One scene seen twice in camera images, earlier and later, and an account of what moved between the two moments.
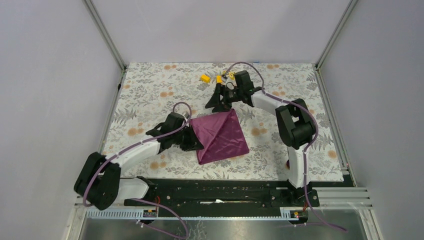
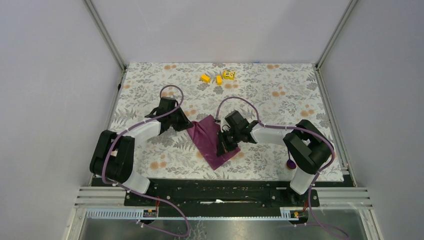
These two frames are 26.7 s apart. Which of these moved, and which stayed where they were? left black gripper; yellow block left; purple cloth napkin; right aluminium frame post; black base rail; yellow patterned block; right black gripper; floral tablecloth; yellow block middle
Moved: left black gripper; right black gripper; purple cloth napkin
Stayed: right aluminium frame post; black base rail; floral tablecloth; yellow patterned block; yellow block middle; yellow block left
